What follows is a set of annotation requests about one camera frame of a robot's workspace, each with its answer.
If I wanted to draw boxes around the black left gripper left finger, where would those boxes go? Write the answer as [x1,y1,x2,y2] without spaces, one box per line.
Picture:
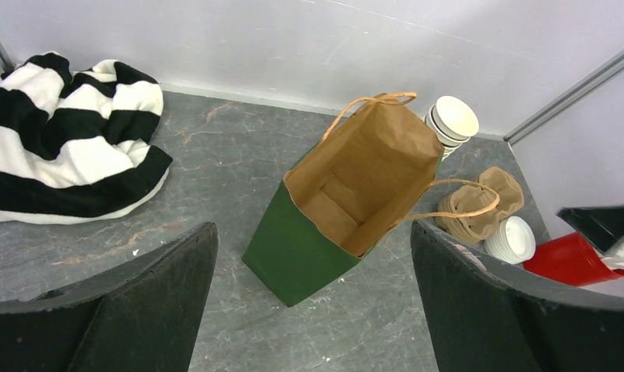
[0,222,219,371]

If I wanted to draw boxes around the stack of paper cups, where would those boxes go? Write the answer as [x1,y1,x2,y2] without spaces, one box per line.
[423,95,480,160]

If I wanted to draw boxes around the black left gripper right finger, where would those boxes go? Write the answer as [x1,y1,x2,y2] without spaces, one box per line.
[410,220,624,371]

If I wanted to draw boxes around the black white striped cloth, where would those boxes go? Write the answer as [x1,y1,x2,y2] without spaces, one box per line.
[0,52,172,225]

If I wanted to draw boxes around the red cup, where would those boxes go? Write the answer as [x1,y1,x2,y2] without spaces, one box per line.
[522,232,624,287]

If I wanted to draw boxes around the brown cardboard cup carrier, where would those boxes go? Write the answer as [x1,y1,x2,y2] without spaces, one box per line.
[435,167,525,246]

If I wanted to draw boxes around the green brown paper bag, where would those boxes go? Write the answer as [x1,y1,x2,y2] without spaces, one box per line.
[241,92,501,308]

